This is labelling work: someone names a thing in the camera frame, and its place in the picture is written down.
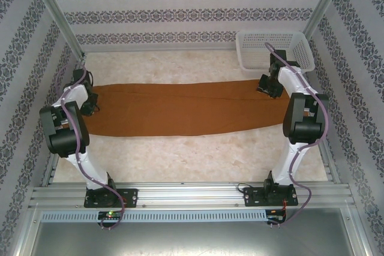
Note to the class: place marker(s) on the white plastic mesh basket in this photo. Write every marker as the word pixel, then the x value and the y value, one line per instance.
pixel 255 46

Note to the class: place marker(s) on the brown long pants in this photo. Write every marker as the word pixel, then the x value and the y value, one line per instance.
pixel 180 112

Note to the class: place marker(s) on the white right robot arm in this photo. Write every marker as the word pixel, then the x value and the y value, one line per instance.
pixel 288 160

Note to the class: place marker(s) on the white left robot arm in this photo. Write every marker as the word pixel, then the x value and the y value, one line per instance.
pixel 93 163

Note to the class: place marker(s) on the left controller board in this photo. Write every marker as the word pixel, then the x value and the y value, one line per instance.
pixel 109 214

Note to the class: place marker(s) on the controller board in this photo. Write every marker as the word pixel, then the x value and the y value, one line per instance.
pixel 109 214
pixel 276 212

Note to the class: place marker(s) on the right controller board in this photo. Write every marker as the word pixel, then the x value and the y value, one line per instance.
pixel 276 212

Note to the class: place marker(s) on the aluminium mounting beam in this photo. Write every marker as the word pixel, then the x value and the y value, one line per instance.
pixel 192 193

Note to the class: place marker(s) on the grey metal sheet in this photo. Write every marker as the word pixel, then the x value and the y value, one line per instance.
pixel 192 238

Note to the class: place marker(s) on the aluminium back rail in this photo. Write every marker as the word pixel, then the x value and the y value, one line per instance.
pixel 150 49

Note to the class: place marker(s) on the aluminium frame post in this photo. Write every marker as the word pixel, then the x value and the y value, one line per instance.
pixel 325 1
pixel 57 13

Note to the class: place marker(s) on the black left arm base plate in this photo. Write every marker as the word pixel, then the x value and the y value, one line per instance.
pixel 130 196

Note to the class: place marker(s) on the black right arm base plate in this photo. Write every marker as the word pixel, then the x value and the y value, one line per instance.
pixel 250 196

